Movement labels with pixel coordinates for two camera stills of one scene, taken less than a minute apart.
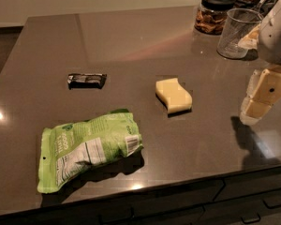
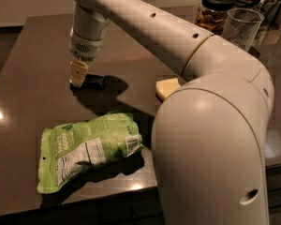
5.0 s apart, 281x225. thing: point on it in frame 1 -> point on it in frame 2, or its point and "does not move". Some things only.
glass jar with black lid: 211,15 does not move
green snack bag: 67,148 does not move
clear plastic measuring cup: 239,28 does not move
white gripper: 275,39 -> 85,48
